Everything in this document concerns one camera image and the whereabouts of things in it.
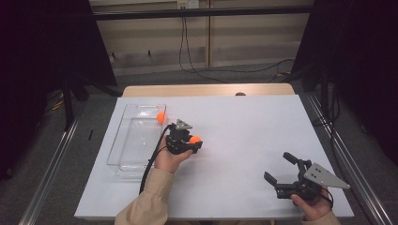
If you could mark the black horizontal bar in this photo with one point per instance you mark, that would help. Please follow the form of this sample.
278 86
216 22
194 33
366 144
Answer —
200 13

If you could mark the wooden table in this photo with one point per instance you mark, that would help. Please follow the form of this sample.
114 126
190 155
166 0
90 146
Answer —
187 90

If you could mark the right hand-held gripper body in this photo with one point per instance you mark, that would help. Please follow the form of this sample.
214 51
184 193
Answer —
313 176

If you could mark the black stand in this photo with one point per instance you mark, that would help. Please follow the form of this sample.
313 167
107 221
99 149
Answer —
67 106

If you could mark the metal floor rail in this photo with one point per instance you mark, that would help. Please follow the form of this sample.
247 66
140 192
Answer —
359 184
51 178

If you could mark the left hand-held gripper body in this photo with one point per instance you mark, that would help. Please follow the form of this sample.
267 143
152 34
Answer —
177 142

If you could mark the dark curtain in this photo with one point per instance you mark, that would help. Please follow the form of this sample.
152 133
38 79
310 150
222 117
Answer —
37 62
369 62

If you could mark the white wall outlet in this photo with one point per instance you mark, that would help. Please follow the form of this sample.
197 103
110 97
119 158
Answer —
187 3

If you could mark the orange ball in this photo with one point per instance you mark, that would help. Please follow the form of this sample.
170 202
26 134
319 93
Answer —
160 117
195 139

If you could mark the clear plastic container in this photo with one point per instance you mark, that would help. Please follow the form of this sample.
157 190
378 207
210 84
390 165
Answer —
137 140

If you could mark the person's right hand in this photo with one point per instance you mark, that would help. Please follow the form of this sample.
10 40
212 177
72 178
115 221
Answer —
313 208

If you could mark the person's left hand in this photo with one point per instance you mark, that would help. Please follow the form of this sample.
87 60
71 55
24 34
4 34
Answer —
167 161

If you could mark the white table board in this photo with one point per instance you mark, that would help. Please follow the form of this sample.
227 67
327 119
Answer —
250 125

